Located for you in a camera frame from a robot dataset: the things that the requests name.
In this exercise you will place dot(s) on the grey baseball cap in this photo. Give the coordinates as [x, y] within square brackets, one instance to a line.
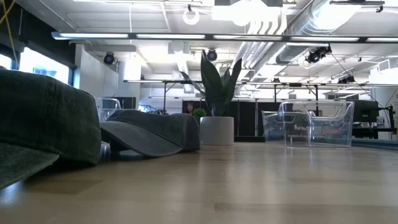
[149, 133]

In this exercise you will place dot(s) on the dark green baseball cap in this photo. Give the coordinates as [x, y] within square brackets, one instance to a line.
[46, 118]

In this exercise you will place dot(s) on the small round green bush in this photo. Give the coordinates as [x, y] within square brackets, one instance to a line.
[199, 113]

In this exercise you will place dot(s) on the person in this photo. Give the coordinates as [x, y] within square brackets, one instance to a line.
[189, 108]

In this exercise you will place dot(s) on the white round plant pot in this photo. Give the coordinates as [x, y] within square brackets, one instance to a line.
[216, 130]

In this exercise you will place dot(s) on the green snake plant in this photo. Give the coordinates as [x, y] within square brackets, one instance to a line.
[217, 90]

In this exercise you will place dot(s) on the black ceiling spotlight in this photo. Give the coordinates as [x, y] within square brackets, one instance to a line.
[212, 55]
[109, 58]

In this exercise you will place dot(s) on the long ceiling light bar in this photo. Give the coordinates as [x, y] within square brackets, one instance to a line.
[171, 36]

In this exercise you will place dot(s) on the clear plastic bin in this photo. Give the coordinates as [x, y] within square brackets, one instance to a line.
[320, 124]
[107, 105]

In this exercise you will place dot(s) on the white ceiling pipes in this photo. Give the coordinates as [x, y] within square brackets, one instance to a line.
[264, 28]

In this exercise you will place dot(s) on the large window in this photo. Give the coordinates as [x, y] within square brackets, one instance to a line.
[43, 67]

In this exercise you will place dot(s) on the black computer monitor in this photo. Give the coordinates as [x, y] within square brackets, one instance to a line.
[366, 111]

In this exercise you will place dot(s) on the black ceiling camera rig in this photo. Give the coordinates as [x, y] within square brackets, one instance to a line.
[317, 54]

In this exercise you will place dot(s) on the silver ceiling air duct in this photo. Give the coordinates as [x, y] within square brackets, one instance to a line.
[311, 18]

